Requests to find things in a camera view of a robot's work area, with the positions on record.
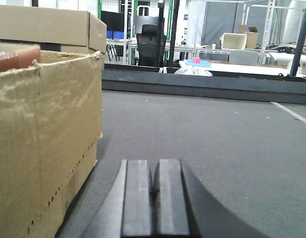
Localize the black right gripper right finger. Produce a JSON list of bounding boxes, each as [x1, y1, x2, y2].
[[154, 159, 266, 238]]

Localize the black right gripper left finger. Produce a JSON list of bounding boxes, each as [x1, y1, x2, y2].
[[81, 160, 153, 238]]

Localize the brown cardboard box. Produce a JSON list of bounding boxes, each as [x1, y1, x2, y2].
[[0, 52, 104, 238]]

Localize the crumpled clear plastic bag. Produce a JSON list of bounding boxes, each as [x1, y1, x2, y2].
[[174, 60, 213, 76]]

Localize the light blue tray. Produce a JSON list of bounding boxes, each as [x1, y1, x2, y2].
[[184, 59, 212, 67]]

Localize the pink small box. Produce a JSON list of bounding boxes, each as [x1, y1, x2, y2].
[[192, 57, 201, 64]]

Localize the grey chair back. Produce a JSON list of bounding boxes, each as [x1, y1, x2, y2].
[[229, 50, 258, 66]]

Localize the black office chair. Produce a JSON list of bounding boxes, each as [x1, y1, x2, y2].
[[136, 24, 166, 67]]

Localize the white plastic bin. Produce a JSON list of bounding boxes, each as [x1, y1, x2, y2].
[[220, 33, 247, 50]]

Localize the upper background cardboard box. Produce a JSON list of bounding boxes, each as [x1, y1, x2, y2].
[[0, 4, 107, 53]]

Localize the open cardboard box on table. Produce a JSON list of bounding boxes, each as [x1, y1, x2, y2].
[[238, 25, 258, 49]]

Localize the black monitor screen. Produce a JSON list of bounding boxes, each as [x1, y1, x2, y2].
[[101, 11, 124, 32]]

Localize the reddish brown packet in box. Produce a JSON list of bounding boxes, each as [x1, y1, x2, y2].
[[0, 43, 41, 72]]

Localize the dark metal floor frame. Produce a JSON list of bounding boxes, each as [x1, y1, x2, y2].
[[102, 64, 306, 105]]

